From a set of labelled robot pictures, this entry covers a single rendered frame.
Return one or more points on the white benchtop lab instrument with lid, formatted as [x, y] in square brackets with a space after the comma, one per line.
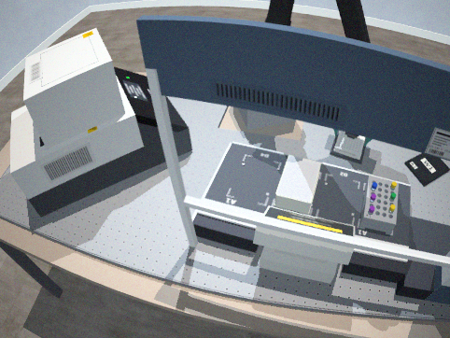
[75, 137]

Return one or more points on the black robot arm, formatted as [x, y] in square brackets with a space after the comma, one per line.
[351, 14]

